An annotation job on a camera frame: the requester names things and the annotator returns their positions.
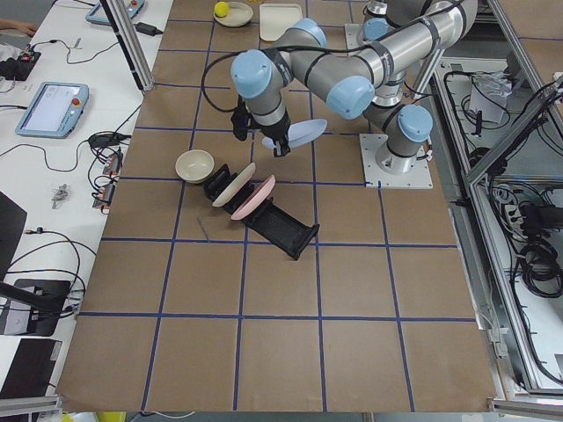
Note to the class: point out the black power adapter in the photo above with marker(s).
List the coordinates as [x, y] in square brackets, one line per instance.
[148, 29]

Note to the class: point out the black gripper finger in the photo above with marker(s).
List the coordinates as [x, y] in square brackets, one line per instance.
[281, 146]

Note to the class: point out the aluminium frame post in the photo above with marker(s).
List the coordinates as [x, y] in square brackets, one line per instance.
[126, 36]

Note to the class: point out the yellow lemon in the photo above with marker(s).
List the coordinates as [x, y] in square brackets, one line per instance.
[221, 9]

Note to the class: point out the blue plate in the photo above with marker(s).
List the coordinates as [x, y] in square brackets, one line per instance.
[301, 133]

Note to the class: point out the black monitor stand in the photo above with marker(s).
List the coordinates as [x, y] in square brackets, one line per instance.
[33, 307]

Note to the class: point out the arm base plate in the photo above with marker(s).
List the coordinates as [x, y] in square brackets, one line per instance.
[384, 170]
[355, 38]

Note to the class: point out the cream bowl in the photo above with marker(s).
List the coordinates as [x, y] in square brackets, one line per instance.
[194, 166]

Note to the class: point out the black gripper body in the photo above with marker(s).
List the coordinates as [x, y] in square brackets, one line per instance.
[277, 132]

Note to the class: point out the cream plate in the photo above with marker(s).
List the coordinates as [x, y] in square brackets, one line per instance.
[235, 186]

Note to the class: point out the near teach pendant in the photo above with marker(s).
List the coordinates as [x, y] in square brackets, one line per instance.
[54, 110]

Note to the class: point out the cream oval dish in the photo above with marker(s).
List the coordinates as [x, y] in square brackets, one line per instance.
[240, 14]

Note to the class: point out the cream tray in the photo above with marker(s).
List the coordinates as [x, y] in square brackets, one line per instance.
[275, 19]

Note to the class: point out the pink plate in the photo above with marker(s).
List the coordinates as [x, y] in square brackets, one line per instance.
[258, 196]

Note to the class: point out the black dish rack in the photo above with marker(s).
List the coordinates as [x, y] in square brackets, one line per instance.
[274, 224]

